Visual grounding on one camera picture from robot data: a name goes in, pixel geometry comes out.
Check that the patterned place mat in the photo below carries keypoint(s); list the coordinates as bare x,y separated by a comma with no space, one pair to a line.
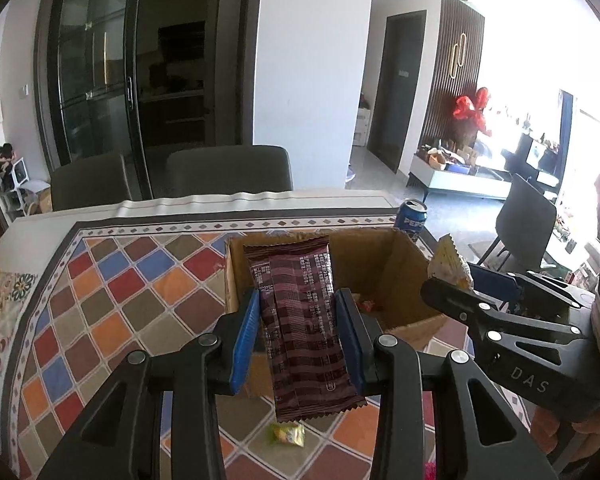
15,289

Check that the colourful diamond tablecloth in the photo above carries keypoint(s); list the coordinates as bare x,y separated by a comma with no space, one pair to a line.
111,286

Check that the white low tv cabinet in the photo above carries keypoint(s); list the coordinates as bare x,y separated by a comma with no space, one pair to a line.
433,181

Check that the red balloon decoration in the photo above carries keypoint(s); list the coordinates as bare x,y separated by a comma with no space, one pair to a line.
466,108

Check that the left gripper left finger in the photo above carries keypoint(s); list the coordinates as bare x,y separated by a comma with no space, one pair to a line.
116,436

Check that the dark dining chair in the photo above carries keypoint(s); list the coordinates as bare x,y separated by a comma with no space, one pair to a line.
88,182
228,170

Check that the cardboard box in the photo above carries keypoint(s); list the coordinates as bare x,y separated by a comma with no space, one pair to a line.
379,264

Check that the green yellow small candy packet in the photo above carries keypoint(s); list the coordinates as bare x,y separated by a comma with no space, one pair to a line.
286,433

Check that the black glass sliding door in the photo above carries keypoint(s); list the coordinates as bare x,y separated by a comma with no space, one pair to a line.
144,79

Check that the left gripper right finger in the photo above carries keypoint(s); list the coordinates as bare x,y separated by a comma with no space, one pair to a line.
478,436

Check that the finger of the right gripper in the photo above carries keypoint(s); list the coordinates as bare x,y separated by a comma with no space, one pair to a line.
530,291
460,299

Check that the dark interior door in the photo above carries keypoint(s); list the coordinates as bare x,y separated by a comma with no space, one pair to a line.
397,84

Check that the red gold candy wrapper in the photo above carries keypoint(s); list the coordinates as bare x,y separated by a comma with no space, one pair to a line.
366,305

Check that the dark dining chair left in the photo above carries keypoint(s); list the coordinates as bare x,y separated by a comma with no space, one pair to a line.
88,182

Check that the blue pepsi can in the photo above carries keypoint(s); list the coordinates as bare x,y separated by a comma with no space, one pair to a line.
411,217

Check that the dark side chair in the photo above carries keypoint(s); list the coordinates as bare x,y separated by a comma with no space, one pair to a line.
524,225

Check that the tan snack bag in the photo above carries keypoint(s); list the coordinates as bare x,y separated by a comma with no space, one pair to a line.
448,265

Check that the maroon striped snack bar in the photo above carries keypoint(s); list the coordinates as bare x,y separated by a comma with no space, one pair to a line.
306,360

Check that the dark dining chair right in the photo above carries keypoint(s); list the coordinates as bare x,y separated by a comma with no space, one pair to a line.
228,170

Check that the white shelf with toy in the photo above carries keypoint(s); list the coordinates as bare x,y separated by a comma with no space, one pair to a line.
20,195

